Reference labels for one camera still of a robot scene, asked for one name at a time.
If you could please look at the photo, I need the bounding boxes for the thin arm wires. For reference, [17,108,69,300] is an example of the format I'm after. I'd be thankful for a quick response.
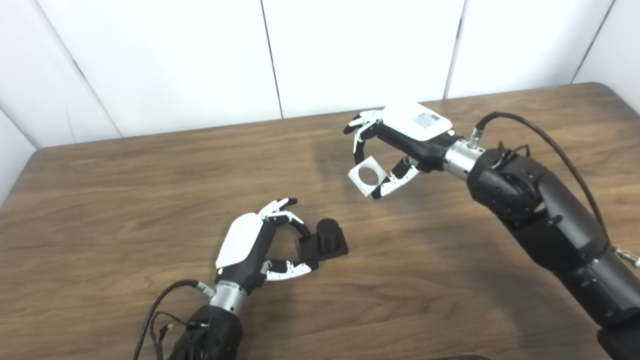
[149,311,208,360]
[492,141,531,169]

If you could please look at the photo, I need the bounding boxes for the black peg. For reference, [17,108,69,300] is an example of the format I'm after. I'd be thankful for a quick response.
[298,218,349,262]

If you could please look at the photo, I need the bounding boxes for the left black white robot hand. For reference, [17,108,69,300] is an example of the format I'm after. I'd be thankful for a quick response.
[215,198,319,296]

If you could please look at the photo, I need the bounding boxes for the thin right arm wires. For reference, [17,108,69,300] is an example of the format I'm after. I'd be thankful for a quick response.
[492,141,531,169]

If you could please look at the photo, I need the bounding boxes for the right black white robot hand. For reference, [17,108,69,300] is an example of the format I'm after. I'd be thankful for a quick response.
[343,101,463,200]

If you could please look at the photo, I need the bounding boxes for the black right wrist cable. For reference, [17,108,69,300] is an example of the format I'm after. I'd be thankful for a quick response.
[467,111,640,268]

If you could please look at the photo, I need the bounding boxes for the white square piece with hole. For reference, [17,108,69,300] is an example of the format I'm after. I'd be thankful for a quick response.
[348,155,388,198]

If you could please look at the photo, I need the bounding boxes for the thin left arm wires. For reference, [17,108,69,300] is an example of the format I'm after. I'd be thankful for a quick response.
[149,311,208,360]

